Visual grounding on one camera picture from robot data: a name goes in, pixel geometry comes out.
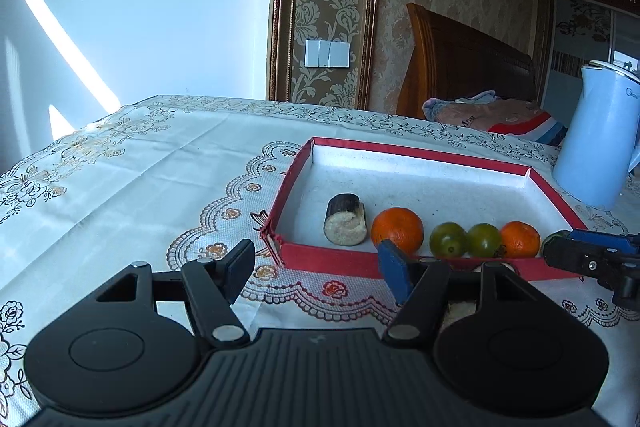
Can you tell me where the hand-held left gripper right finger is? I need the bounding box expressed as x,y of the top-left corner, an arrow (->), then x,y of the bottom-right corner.
377,239 -> 540,343

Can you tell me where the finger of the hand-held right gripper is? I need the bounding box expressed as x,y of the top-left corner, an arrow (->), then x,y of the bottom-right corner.
569,229 -> 640,254
542,236 -> 640,309

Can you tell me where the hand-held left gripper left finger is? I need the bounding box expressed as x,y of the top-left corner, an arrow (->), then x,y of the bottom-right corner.
94,238 -> 257,350

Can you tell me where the dark sugarcane piece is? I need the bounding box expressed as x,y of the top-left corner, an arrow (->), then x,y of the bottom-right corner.
442,261 -> 518,325
324,193 -> 369,247

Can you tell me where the red shallow box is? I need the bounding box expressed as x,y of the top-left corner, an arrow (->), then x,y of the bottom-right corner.
260,137 -> 591,282

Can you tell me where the large orange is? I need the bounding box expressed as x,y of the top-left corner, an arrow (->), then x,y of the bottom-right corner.
371,207 -> 425,254

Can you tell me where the small orange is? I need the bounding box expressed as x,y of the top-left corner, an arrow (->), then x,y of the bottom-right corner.
499,221 -> 542,259

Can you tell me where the light blue electric kettle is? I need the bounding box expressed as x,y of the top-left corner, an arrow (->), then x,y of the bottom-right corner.
551,60 -> 640,210

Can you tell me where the pink striped quilt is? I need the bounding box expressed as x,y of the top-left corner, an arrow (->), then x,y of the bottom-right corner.
422,98 -> 569,146

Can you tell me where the grey blue cloth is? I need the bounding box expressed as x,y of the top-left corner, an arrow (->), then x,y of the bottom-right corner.
456,90 -> 497,104

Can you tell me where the white wall switch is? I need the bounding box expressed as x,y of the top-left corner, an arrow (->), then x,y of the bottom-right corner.
305,39 -> 351,69

